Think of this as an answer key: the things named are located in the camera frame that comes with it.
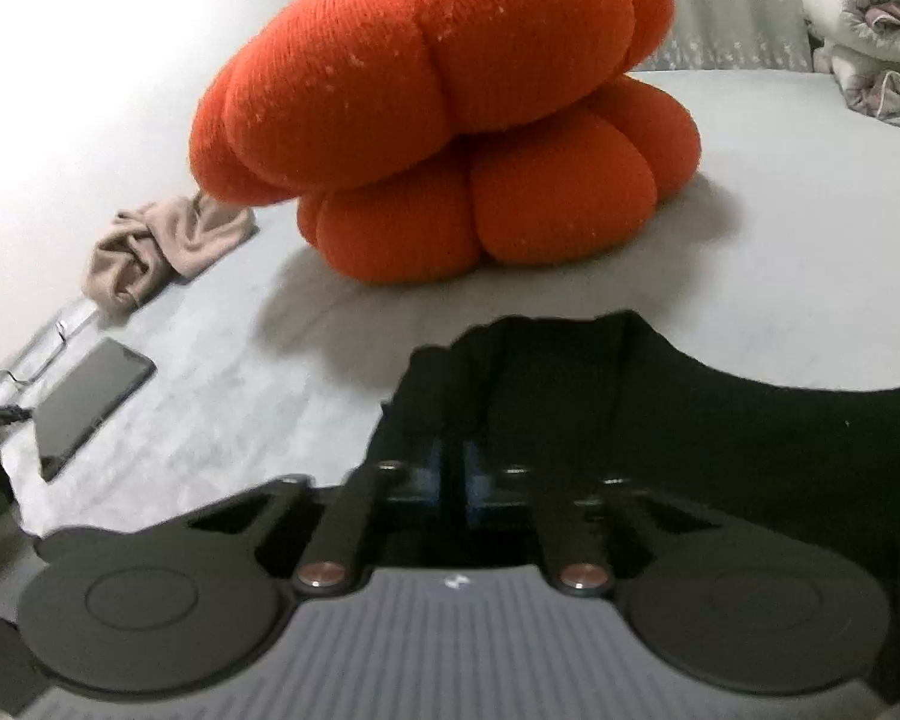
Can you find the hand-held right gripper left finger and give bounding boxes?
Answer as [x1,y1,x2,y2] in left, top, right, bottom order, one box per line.
[187,439,462,592]

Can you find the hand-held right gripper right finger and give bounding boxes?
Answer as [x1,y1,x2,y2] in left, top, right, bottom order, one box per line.
[461,439,721,595]

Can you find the black shirt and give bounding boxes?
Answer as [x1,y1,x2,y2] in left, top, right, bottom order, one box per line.
[360,310,900,691]

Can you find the black smartphone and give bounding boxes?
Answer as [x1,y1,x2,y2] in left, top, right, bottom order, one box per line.
[34,337,157,482]

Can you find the beige crumpled cloth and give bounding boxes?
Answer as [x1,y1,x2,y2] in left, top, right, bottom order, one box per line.
[82,193,258,318]

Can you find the orange pumpkin plush pillow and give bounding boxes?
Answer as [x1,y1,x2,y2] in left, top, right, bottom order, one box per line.
[189,0,702,286]

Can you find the star-patterned grey curtain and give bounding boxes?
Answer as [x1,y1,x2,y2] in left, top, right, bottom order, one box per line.
[645,0,856,76]

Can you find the folded grey quilt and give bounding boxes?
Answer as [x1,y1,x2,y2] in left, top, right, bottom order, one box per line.
[801,0,900,128]

